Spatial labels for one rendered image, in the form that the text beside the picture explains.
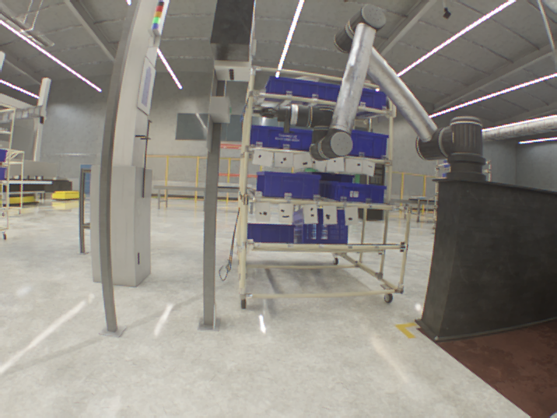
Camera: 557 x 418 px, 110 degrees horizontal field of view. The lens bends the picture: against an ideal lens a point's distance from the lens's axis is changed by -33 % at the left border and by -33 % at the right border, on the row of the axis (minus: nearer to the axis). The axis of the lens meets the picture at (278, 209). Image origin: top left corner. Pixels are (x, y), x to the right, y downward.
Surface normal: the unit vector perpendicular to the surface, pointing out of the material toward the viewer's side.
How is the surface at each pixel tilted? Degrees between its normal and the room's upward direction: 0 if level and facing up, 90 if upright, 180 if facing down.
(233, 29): 90
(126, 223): 90
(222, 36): 90
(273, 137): 94
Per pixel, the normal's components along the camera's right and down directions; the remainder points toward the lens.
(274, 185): 0.15, 0.12
